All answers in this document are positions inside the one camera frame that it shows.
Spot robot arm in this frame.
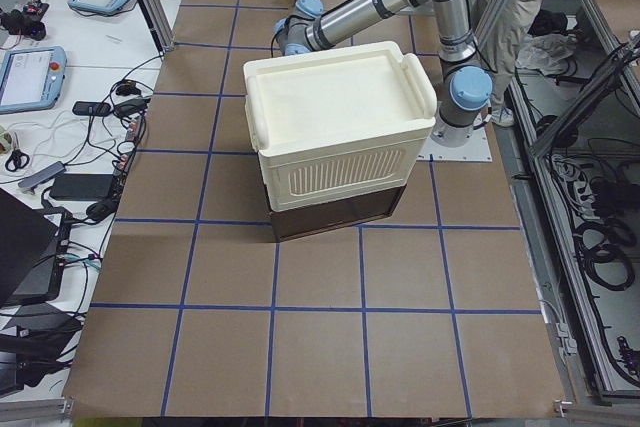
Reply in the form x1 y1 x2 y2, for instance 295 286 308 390
274 0 492 148

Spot cream plastic storage cabinet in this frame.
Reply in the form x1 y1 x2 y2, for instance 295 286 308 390
243 41 437 212

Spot black power brick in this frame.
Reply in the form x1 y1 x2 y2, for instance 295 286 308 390
50 173 113 201

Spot black laptop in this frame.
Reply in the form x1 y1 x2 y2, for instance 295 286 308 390
1 191 71 307

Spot black scissors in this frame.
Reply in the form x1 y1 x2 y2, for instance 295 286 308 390
4 148 30 173

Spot lower teach pendant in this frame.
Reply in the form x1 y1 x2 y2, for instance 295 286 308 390
1 46 67 115

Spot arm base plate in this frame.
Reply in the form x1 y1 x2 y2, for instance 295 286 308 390
417 123 493 163

